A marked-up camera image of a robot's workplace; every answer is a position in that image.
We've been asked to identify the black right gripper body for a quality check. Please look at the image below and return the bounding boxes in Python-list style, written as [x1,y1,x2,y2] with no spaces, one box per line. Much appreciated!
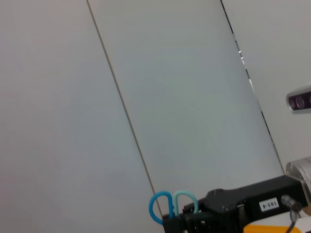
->
[199,175,306,233]

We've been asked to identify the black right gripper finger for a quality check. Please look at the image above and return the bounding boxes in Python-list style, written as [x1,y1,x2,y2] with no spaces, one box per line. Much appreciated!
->
[161,212,207,233]
[183,200,207,216]

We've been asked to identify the blue scissors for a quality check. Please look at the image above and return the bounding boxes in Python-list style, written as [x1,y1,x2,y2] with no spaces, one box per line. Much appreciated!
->
[149,191,199,225]

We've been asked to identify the yellow plastic bin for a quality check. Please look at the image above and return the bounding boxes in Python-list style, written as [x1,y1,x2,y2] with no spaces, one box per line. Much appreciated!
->
[242,224,302,233]

